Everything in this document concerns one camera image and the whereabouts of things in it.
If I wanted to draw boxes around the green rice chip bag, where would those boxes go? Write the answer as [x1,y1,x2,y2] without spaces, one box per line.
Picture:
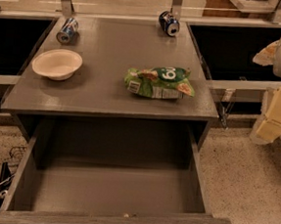
[124,67,195,100]

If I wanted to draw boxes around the blue soda can right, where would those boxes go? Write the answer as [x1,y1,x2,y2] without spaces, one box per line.
[159,11,180,37]

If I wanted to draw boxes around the blue soda can left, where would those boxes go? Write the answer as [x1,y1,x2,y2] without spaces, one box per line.
[57,18,78,45]

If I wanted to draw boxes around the white paper bowl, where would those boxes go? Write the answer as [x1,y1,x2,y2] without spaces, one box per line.
[31,49,83,81]

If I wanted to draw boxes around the grey open top drawer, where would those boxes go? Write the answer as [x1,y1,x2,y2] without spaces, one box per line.
[0,116,231,224]

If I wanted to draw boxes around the grey cabinet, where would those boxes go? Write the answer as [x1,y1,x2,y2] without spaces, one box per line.
[0,6,228,157]

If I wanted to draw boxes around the metal post right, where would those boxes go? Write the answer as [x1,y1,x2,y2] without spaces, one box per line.
[171,0,183,18]

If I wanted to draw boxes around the blue soda can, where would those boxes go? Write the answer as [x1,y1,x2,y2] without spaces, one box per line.
[57,18,78,45]
[159,11,180,37]

